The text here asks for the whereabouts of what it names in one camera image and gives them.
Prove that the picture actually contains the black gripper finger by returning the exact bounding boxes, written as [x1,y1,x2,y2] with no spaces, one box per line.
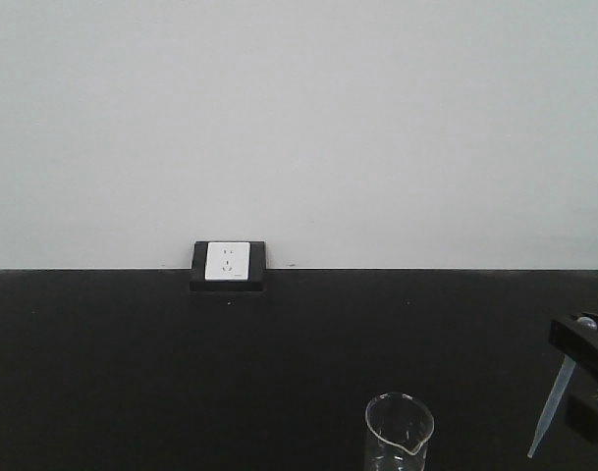
[549,312,598,382]
[565,392,598,444]

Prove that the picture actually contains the clear plastic pipette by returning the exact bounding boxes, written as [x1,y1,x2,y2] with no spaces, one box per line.
[526,313,598,458]

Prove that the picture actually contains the clear glass beaker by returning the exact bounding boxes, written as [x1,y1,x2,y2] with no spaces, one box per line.
[363,392,435,471]

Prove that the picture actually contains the black socket mounting box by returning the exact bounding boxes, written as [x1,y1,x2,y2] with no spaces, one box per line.
[189,241,267,294]

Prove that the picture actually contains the white wall socket plate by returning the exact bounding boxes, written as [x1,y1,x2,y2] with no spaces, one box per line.
[204,241,250,282]

